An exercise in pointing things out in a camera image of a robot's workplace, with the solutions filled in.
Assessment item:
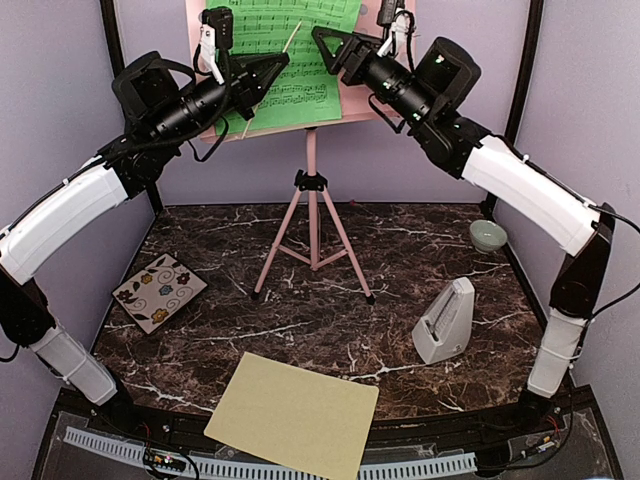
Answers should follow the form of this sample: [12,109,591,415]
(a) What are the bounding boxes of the black frame post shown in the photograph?
[99,0,165,216]
[479,0,545,214]

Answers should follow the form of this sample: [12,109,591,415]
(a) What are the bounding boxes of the pink perforated music stand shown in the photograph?
[184,0,419,306]

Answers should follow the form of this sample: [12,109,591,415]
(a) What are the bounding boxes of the yellow paper sheet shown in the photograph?
[204,352,379,479]

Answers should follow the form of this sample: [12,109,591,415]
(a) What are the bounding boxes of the right black frame post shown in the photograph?
[479,0,545,214]

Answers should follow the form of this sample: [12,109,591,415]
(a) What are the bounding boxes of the green sheet music page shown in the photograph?
[207,0,361,134]

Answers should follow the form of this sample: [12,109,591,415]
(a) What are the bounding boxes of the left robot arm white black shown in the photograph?
[1,50,289,436]

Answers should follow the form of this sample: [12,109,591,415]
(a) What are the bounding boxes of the white metronome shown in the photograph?
[412,277,475,365]

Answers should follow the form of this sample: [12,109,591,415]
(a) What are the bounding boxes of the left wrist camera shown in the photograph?
[193,7,233,85]

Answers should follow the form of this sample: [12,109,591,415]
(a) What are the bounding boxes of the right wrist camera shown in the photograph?
[376,0,415,57]

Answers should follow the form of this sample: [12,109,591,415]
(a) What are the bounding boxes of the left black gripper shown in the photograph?
[152,49,291,146]

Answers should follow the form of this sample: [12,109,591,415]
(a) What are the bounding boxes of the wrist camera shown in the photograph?
[376,0,415,57]
[193,7,233,85]

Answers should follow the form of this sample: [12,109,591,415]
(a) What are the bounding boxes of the floral square tile coaster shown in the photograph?
[112,253,207,335]

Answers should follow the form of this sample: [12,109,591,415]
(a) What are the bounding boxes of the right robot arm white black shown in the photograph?
[312,26,621,434]

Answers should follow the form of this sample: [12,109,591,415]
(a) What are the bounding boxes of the grey slotted cable duct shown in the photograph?
[63,427,477,479]

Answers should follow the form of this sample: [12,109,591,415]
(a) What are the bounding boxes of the black front rail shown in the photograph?
[124,404,526,454]

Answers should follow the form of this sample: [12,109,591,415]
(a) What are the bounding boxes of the small circuit board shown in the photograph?
[143,449,187,474]

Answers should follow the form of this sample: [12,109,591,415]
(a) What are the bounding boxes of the pale green ceramic bowl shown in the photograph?
[469,220,508,254]

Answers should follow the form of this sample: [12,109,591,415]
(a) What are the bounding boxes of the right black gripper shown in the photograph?
[312,24,436,128]

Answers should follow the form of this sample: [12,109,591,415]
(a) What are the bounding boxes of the left black frame post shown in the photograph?
[99,0,165,216]

